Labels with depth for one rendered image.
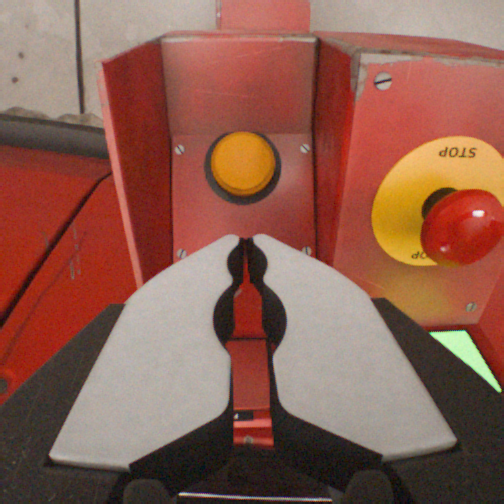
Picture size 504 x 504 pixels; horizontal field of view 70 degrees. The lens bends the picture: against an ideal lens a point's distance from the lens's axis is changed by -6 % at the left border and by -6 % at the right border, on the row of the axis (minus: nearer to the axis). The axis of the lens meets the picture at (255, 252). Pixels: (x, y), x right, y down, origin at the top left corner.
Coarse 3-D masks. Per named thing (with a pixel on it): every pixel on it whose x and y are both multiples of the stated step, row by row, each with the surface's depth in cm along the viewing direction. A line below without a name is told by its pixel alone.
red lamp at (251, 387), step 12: (228, 348) 22; (240, 348) 22; (252, 348) 22; (264, 348) 22; (240, 360) 21; (252, 360) 21; (264, 360) 21; (240, 372) 20; (252, 372) 20; (264, 372) 20; (240, 384) 19; (252, 384) 20; (264, 384) 20; (240, 396) 19; (252, 396) 19; (264, 396) 19; (240, 408) 18; (252, 408) 18; (264, 408) 18
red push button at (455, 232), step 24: (432, 192) 18; (456, 192) 16; (480, 192) 15; (432, 216) 16; (456, 216) 15; (480, 216) 15; (432, 240) 16; (456, 240) 16; (480, 240) 16; (456, 264) 17
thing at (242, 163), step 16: (224, 144) 22; (240, 144) 22; (256, 144) 22; (224, 160) 22; (240, 160) 22; (256, 160) 22; (272, 160) 23; (224, 176) 22; (240, 176) 22; (256, 176) 22; (240, 192) 23; (256, 192) 23
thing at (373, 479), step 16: (144, 480) 5; (352, 480) 5; (368, 480) 5; (384, 480) 5; (128, 496) 5; (144, 496) 5; (160, 496) 5; (352, 496) 5; (368, 496) 5; (384, 496) 5
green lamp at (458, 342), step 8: (440, 336) 22; (448, 336) 22; (456, 336) 22; (464, 336) 22; (448, 344) 22; (456, 344) 22; (464, 344) 22; (472, 344) 22; (456, 352) 21; (464, 352) 21; (472, 352) 21; (464, 360) 21; (472, 360) 21; (480, 360) 21; (480, 368) 20; (488, 376) 20; (496, 384) 19
